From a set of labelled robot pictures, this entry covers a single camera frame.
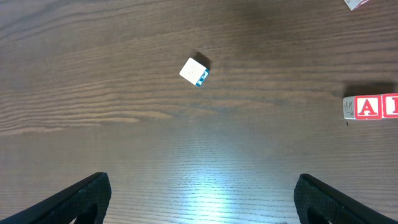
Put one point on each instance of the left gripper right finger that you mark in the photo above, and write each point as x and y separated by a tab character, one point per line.
317	202

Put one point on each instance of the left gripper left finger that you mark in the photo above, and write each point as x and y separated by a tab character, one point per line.
86	201

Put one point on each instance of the red letter A block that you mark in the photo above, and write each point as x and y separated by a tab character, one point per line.
362	107

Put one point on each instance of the red letter I block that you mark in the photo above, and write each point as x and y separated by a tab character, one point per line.
390	106

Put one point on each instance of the wooden block with blue side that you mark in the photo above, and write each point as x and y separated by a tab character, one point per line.
194	72

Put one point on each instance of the wooden block with red side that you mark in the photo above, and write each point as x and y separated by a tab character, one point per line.
354	4

